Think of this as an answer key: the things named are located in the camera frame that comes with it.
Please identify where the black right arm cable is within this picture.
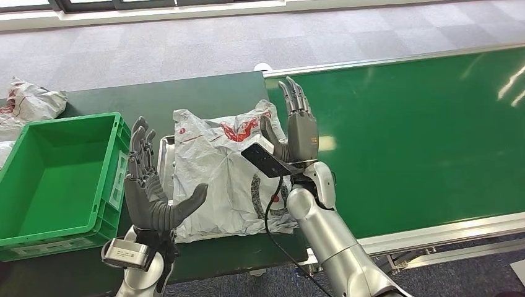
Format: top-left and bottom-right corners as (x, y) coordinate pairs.
(264, 176), (334, 297)

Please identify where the white window sill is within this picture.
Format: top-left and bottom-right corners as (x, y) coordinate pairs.
(0, 0), (525, 32)

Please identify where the grey red-printed plastic package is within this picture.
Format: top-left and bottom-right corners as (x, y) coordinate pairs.
(172, 99), (300, 243)

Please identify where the white flat sheet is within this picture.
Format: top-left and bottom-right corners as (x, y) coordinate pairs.
(510, 259), (525, 286)

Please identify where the green plastic basket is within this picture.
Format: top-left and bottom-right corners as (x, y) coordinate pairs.
(0, 111), (133, 262)

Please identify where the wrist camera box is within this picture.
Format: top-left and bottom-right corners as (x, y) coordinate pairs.
(102, 239), (151, 272)
(241, 135), (297, 179)

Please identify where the grey left wrist cable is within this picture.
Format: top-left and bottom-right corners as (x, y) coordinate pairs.
(101, 241), (121, 268)

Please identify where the crumpled grey plastic package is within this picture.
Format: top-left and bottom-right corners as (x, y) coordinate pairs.
(0, 77), (69, 123)

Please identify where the electronic scale with steel tray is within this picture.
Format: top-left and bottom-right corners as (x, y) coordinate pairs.
(157, 134), (266, 243)

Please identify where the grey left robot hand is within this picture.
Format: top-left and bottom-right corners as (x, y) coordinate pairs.
(124, 116), (209, 233)

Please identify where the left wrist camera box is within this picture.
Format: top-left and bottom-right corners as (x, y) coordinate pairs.
(102, 239), (151, 272)

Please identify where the white plastic package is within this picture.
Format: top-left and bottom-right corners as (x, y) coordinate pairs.
(0, 113), (30, 143)
(0, 140), (18, 171)

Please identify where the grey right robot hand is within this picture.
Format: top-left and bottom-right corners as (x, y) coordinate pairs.
(260, 76), (320, 165)

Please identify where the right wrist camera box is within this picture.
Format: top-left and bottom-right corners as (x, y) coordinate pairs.
(241, 135), (297, 179)

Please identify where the dark window frame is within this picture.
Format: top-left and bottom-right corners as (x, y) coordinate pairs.
(0, 0), (288, 13)

